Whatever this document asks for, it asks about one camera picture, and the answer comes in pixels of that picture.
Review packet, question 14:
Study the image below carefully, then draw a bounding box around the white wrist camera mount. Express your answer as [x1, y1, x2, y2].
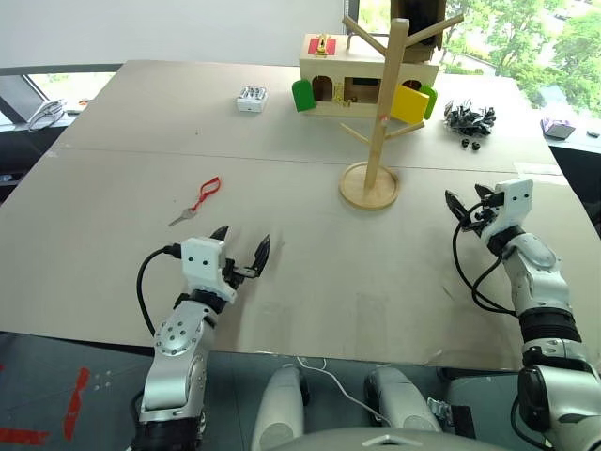
[478, 179, 535, 246]
[179, 237, 238, 303]

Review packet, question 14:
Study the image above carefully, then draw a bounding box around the wooden toy house box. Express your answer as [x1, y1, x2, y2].
[290, 32, 440, 125]

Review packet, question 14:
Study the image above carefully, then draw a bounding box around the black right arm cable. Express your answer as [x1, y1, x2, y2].
[452, 220, 520, 317]

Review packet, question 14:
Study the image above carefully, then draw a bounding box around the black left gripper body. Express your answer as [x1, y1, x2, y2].
[220, 257, 259, 289]

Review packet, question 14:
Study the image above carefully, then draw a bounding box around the silver key with red strap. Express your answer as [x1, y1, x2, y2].
[167, 175, 223, 228]

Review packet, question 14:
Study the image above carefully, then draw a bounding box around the wooden tree-shaped hanger stand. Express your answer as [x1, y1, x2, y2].
[338, 13, 466, 211]

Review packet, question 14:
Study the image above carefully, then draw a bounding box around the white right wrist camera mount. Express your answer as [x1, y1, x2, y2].
[478, 179, 535, 246]

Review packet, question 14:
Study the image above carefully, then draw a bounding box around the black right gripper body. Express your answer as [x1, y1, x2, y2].
[461, 193, 504, 237]

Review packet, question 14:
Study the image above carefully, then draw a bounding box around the black metal clamp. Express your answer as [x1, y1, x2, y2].
[426, 396, 478, 441]

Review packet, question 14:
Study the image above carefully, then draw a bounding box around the grey robot torso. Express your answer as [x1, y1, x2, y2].
[280, 426, 511, 451]

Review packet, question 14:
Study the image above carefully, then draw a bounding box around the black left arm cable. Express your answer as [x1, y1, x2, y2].
[136, 244, 185, 337]

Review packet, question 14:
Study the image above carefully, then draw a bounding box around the white battery box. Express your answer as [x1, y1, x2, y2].
[234, 85, 270, 115]

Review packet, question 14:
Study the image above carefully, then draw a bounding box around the pile of black clips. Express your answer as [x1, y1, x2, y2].
[441, 97, 499, 152]

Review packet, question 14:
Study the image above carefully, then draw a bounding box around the dark purple-edged pouch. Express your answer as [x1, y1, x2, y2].
[539, 117, 577, 141]

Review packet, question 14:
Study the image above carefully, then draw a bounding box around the grey rounded robot leg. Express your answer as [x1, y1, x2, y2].
[250, 365, 312, 451]
[362, 365, 443, 434]

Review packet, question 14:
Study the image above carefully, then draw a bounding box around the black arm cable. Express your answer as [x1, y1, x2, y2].
[136, 244, 185, 337]
[452, 220, 520, 317]

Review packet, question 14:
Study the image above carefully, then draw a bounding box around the thin white cable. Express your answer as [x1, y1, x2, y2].
[295, 356, 392, 425]

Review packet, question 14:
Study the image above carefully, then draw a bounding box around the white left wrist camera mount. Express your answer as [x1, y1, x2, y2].
[179, 237, 238, 303]

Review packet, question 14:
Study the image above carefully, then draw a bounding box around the white coiled cable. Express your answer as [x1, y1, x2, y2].
[26, 99, 68, 132]

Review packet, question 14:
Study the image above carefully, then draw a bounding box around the red floor tape strip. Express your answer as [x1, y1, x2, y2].
[62, 366, 92, 443]
[0, 428, 51, 445]

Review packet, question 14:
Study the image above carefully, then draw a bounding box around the brown cardboard box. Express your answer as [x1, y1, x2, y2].
[390, 0, 448, 65]

